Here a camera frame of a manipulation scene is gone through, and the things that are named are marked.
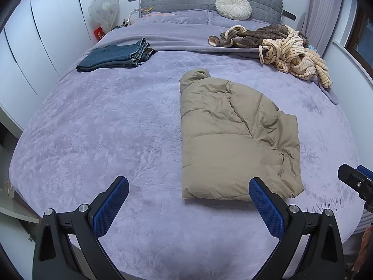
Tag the lavender pillow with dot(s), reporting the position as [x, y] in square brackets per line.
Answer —
[199, 17]

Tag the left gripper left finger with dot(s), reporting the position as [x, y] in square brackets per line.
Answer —
[54, 257]

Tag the red box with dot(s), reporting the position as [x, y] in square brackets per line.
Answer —
[99, 33]

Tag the cream striped garment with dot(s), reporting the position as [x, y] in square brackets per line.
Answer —
[289, 55]

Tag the brown fuzzy garment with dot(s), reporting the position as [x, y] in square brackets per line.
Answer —
[240, 37]

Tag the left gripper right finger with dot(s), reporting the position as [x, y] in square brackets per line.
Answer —
[322, 257]

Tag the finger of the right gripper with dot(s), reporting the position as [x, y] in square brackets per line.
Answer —
[366, 172]

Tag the white wardrobe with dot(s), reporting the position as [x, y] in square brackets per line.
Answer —
[39, 42]

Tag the grey curtain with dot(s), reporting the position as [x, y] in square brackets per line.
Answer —
[319, 21]

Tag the beige puffer jacket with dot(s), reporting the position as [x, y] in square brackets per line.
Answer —
[232, 133]

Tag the round cream cushion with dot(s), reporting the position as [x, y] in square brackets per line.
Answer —
[234, 9]

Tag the lavender bed blanket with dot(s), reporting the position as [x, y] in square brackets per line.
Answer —
[97, 125]

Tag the folded blue jeans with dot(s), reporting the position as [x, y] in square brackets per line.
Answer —
[115, 56]

